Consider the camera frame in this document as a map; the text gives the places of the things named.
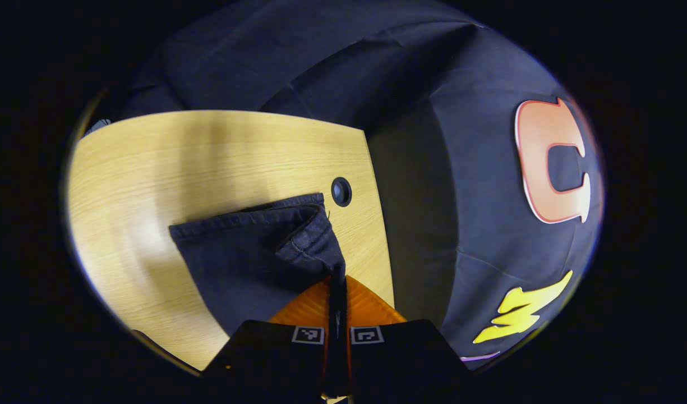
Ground black backdrop cloth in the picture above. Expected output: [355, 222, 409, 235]
[85, 0, 605, 371]

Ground black table cable grommet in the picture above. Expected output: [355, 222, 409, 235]
[330, 176, 353, 208]

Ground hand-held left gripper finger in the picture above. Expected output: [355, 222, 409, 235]
[339, 263, 471, 403]
[202, 263, 339, 404]

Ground dark denim jeans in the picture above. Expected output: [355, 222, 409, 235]
[168, 192, 348, 337]

